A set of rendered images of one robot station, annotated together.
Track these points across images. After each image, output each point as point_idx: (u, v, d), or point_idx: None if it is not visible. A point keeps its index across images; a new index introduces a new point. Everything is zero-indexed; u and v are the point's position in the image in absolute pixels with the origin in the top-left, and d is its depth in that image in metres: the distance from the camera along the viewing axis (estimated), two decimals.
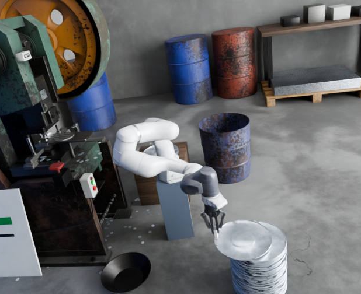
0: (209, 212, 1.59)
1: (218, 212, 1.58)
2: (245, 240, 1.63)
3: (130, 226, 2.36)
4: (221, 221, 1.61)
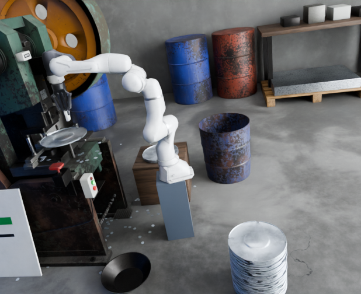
0: None
1: None
2: (60, 136, 2.03)
3: (130, 226, 2.36)
4: (58, 101, 1.93)
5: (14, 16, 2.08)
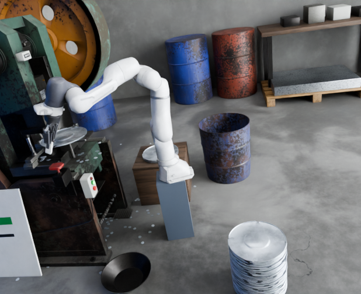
0: None
1: (47, 125, 1.58)
2: (63, 137, 2.00)
3: (130, 226, 2.36)
4: (44, 135, 1.61)
5: (69, 69, 2.20)
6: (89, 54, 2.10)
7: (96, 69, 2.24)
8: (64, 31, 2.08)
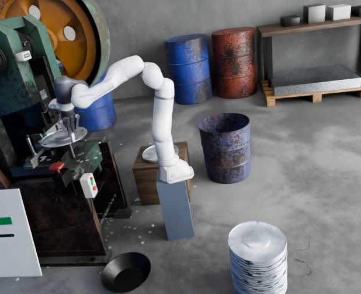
0: None
1: (62, 117, 1.80)
2: (66, 134, 2.04)
3: (130, 226, 2.36)
4: None
5: (52, 5, 2.02)
6: None
7: None
8: None
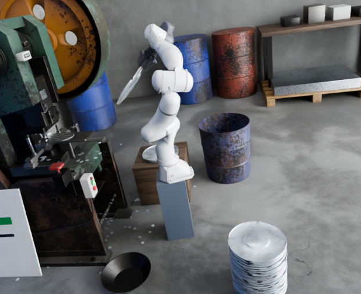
0: (147, 53, 2.08)
1: (153, 58, 2.08)
2: (130, 85, 2.25)
3: (130, 226, 2.36)
4: (149, 66, 2.11)
5: None
6: None
7: None
8: (63, 58, 2.17)
